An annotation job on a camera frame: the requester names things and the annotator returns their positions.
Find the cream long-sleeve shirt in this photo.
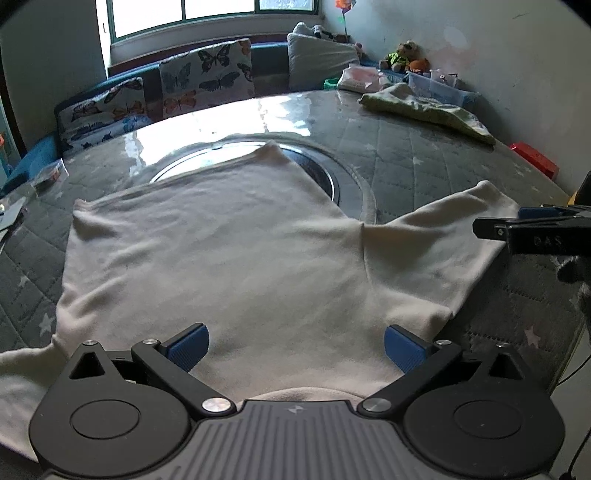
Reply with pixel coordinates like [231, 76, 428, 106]
[1, 143, 518, 456]

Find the red plastic stool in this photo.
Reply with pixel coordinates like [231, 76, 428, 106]
[510, 142, 559, 180]

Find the clear plastic storage box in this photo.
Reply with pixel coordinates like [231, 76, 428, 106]
[407, 72, 479, 110]

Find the round dark table inset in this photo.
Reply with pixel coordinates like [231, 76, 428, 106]
[149, 140, 341, 206]

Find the light green folded garment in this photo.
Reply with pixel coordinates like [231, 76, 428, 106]
[359, 83, 496, 145]

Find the white paper sheet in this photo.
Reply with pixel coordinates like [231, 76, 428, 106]
[0, 197, 27, 239]

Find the small clear plastic box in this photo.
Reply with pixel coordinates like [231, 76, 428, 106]
[31, 159, 69, 195]

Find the brown teddy bear toy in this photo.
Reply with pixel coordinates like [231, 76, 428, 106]
[379, 40, 430, 74]

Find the blue sofa bench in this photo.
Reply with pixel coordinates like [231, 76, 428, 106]
[3, 36, 288, 192]

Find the low butterfly print cushion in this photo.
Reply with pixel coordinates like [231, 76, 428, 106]
[57, 77, 152, 157]

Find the pink white folded cloth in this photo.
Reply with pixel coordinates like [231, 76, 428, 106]
[337, 64, 393, 94]

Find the green plastic bowl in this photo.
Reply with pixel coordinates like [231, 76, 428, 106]
[324, 77, 339, 90]

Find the upright butterfly print cushion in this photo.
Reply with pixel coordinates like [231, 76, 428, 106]
[159, 38, 256, 118]

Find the grey white pillow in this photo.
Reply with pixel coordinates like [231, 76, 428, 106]
[287, 22, 360, 91]

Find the colourful pinwheel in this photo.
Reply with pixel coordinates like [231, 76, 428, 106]
[335, 0, 356, 40]

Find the window with green frame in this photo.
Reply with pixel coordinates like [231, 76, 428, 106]
[106, 0, 318, 42]

